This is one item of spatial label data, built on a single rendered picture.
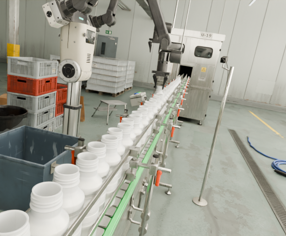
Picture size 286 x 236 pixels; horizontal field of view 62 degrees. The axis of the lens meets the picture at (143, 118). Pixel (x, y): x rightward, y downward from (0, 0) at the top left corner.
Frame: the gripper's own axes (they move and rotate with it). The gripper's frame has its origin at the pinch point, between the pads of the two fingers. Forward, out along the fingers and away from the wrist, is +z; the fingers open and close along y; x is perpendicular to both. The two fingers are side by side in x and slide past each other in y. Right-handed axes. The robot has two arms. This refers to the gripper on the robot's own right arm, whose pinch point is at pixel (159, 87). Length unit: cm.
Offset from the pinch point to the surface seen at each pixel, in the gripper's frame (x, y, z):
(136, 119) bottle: -65, 2, 4
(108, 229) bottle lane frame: -94, 5, 21
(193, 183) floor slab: 132, 40, 120
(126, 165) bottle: -77, 3, 14
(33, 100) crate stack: 134, -175, 52
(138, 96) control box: 12.0, -13.9, 8.6
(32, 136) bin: -38, -52, 27
